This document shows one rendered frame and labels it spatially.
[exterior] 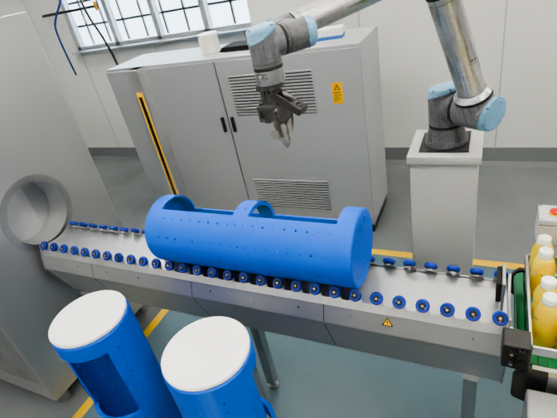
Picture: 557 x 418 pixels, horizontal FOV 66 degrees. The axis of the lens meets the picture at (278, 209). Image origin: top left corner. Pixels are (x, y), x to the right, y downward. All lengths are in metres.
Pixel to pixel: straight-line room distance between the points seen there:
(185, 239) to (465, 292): 1.03
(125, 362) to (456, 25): 1.69
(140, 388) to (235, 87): 2.19
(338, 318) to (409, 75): 2.95
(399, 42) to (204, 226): 2.91
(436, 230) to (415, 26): 2.21
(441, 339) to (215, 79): 2.46
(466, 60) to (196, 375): 1.45
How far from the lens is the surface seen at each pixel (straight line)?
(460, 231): 2.29
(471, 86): 1.90
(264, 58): 1.31
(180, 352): 1.42
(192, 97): 3.51
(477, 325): 1.51
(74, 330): 1.71
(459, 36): 1.79
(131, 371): 1.76
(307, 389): 2.50
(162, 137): 2.13
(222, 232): 1.59
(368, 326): 1.58
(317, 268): 1.45
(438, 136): 2.12
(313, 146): 3.18
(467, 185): 2.15
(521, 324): 1.58
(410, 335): 1.56
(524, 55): 4.11
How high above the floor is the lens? 2.02
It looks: 31 degrees down
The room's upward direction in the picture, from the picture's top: 12 degrees counter-clockwise
